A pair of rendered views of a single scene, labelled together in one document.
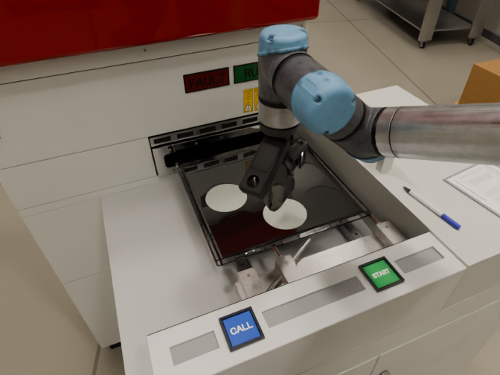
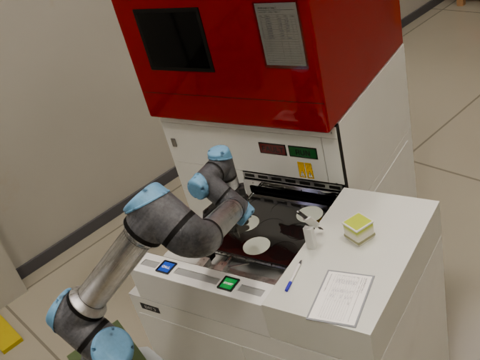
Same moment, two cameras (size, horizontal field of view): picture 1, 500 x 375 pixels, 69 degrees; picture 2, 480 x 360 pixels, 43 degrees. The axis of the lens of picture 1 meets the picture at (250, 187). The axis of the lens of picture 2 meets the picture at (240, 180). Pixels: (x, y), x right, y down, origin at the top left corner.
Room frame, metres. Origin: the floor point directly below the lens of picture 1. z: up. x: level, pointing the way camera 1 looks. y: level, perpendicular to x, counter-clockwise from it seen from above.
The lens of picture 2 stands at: (-0.25, -1.60, 2.27)
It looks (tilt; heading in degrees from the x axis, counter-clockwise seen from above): 32 degrees down; 61
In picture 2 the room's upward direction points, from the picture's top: 15 degrees counter-clockwise
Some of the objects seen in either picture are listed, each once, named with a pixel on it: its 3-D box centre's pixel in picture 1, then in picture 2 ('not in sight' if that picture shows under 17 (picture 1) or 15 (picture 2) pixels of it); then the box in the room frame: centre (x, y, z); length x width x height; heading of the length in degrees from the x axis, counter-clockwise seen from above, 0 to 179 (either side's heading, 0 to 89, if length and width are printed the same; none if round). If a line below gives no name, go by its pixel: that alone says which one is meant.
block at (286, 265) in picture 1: (291, 275); (219, 271); (0.42, -0.08, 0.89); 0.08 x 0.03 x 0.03; 21
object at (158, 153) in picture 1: (230, 144); (293, 194); (0.88, 0.05, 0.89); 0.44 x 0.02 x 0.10; 111
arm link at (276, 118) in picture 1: (278, 109); (227, 182); (0.56, -0.05, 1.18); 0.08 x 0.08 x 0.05
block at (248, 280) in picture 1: (253, 289); (201, 266); (0.39, 0.00, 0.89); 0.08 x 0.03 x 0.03; 21
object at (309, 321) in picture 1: (313, 321); (202, 291); (0.33, -0.11, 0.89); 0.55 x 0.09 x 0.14; 111
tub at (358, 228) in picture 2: not in sight; (358, 229); (0.79, -0.40, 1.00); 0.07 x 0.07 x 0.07; 85
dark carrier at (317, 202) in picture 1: (265, 185); (271, 227); (0.69, -0.04, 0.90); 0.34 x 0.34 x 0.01; 22
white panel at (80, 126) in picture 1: (161, 116); (250, 161); (0.83, 0.22, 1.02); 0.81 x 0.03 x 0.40; 111
